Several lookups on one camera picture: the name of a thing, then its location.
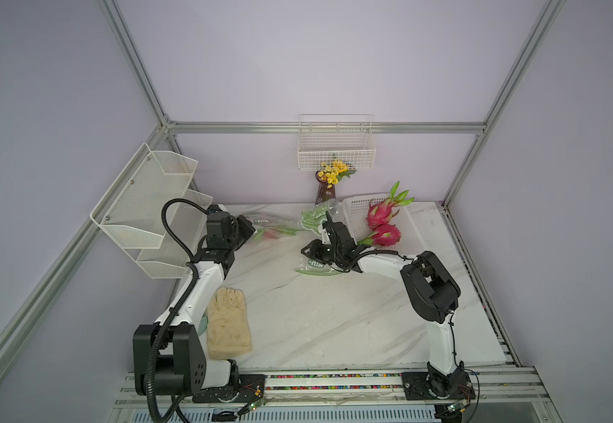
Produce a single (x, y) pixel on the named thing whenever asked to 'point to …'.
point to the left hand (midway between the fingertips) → (252, 224)
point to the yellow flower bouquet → (334, 171)
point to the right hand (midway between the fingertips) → (305, 254)
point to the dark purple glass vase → (323, 192)
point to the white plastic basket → (354, 210)
